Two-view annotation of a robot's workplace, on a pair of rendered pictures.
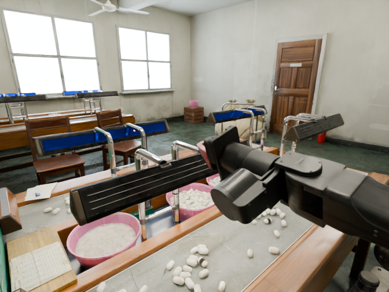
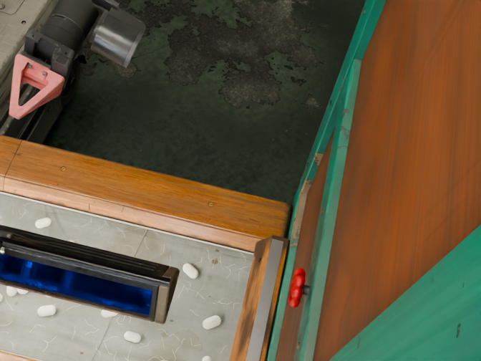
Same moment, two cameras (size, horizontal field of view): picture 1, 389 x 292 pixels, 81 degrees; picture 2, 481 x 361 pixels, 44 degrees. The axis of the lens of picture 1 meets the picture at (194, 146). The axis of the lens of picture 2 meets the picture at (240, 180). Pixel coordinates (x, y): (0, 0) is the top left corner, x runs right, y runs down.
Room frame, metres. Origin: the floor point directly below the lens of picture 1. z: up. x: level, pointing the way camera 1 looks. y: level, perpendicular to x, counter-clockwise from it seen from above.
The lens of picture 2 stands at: (0.55, 0.48, 1.86)
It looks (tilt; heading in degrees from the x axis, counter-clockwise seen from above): 62 degrees down; 225
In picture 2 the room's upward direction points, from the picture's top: 10 degrees clockwise
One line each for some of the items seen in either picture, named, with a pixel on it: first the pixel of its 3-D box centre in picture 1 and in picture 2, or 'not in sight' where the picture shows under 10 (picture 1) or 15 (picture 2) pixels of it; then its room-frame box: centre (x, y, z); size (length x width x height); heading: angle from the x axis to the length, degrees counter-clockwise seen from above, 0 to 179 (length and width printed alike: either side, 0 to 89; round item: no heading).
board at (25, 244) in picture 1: (38, 260); not in sight; (0.60, 0.51, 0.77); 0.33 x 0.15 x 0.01; 41
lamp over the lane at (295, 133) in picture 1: (318, 125); not in sight; (1.27, -0.70, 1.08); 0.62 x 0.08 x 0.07; 131
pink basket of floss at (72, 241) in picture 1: (106, 241); not in sight; (0.74, 0.34, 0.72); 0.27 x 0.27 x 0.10
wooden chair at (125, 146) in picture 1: (124, 145); not in sight; (2.90, 0.94, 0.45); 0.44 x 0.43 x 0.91; 155
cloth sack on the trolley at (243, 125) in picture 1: (245, 130); not in sight; (3.95, -0.90, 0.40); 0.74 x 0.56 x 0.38; 136
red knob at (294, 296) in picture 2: not in sight; (299, 289); (0.35, 0.39, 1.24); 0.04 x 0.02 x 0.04; 41
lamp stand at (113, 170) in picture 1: (123, 172); not in sight; (1.01, 0.34, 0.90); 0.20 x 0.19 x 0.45; 131
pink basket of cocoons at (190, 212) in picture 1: (192, 203); not in sight; (1.03, 0.01, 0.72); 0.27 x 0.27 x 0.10
